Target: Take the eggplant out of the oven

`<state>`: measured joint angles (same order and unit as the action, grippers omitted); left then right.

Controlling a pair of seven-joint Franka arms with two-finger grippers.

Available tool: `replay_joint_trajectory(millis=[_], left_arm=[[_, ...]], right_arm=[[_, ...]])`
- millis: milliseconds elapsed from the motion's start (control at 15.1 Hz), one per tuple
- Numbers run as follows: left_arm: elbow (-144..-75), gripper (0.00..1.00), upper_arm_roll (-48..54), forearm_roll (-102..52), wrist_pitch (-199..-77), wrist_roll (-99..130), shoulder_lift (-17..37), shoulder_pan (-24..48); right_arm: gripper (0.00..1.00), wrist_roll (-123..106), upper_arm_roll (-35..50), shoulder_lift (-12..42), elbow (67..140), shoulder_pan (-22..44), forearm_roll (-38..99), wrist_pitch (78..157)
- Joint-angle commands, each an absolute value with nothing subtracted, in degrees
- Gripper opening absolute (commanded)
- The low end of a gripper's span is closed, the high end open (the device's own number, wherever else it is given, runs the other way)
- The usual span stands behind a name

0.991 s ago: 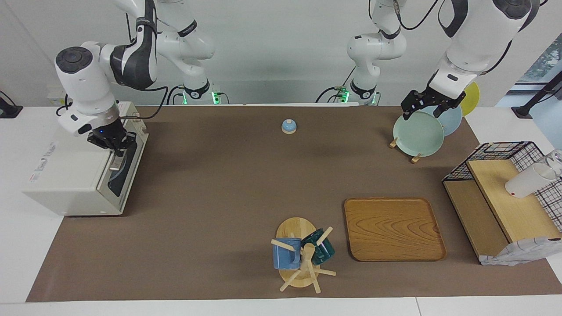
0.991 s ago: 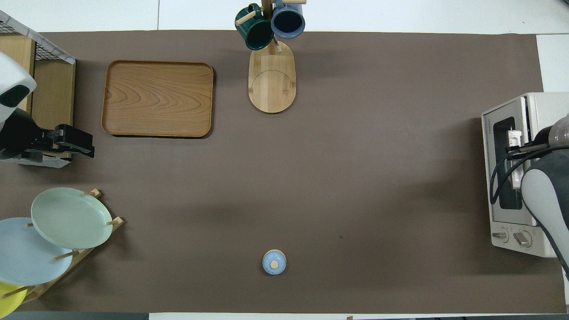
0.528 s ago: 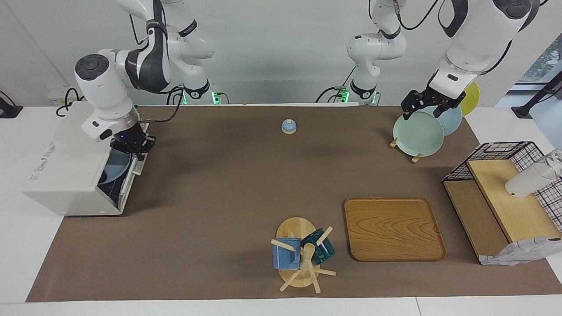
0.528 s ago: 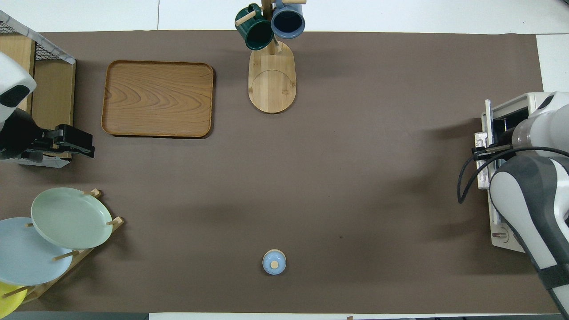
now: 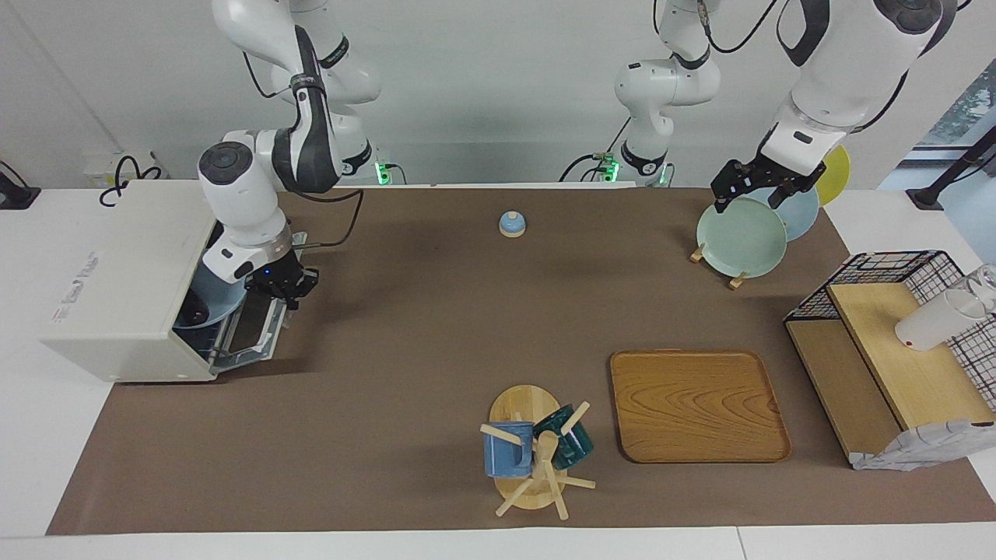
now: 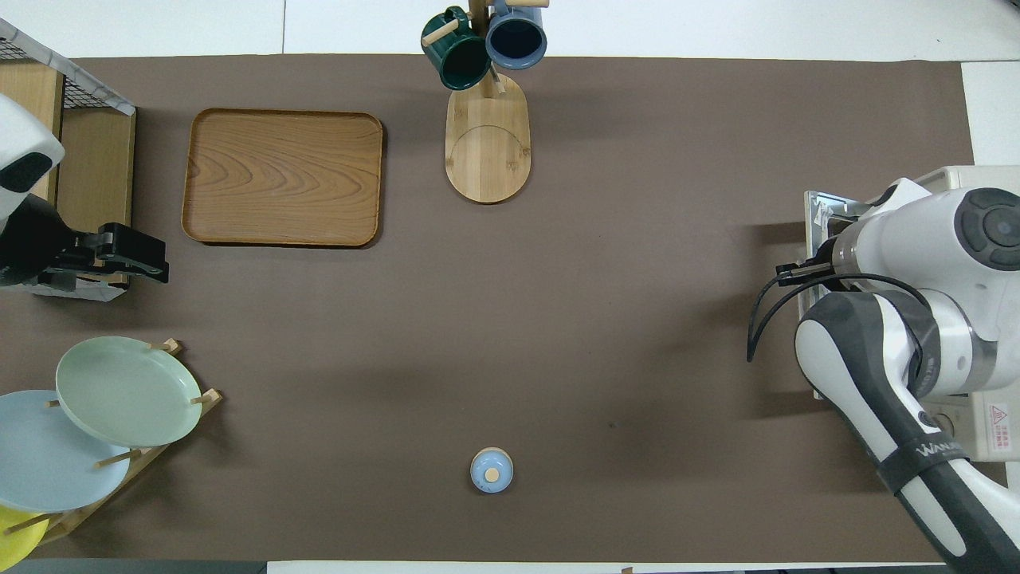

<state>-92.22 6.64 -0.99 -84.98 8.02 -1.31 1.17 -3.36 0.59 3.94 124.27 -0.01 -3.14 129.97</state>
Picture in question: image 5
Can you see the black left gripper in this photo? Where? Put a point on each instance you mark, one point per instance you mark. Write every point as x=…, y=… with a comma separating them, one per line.
x=766, y=177

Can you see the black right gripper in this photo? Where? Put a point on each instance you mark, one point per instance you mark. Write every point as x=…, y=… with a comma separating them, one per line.
x=282, y=278

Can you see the light blue serving plate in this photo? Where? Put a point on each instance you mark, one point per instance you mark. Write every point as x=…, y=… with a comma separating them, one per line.
x=214, y=292

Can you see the dark purple eggplant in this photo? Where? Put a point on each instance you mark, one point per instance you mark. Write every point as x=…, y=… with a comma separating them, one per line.
x=193, y=315

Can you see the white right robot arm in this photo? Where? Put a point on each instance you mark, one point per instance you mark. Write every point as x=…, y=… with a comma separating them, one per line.
x=233, y=202

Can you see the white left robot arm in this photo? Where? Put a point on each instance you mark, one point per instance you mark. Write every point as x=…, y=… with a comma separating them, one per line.
x=848, y=62

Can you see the white toaster oven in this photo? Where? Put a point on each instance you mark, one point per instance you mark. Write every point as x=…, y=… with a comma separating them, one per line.
x=117, y=272

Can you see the pale green plate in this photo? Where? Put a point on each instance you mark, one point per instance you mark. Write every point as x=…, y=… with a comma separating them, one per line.
x=739, y=237

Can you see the light blue racked plate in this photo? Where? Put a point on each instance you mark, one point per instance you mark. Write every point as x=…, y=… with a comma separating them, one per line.
x=801, y=219

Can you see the wooden plate rack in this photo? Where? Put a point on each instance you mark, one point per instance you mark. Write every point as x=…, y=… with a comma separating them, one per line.
x=737, y=281

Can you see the yellow plate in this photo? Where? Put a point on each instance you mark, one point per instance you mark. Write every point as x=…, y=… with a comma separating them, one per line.
x=836, y=175

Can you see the brown table mat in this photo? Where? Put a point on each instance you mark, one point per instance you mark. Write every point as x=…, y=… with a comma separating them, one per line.
x=428, y=350

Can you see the black angled stand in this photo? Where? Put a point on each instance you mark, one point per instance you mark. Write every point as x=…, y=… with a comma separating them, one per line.
x=926, y=198

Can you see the wooden serving tray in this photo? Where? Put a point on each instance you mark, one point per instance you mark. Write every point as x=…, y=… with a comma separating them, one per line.
x=696, y=404

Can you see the white cup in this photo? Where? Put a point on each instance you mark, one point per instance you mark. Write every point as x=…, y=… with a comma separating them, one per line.
x=934, y=323

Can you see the glass window pane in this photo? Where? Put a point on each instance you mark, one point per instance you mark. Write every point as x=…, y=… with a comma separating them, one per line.
x=973, y=109

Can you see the wooden mug tree stand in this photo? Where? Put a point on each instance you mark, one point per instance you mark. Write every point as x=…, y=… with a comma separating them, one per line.
x=521, y=404

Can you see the clear glass cup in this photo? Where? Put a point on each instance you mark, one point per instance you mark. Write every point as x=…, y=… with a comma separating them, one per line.
x=987, y=284

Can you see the blue mug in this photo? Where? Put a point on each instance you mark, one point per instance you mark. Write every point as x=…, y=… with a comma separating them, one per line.
x=506, y=457

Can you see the white grey patterned cloth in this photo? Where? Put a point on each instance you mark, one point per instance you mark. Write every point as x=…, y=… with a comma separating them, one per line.
x=918, y=451

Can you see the dark green mug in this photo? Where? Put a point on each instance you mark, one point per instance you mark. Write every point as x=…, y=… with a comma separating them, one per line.
x=574, y=449

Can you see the black clamp mount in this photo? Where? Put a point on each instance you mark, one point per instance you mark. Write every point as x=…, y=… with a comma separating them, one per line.
x=15, y=198

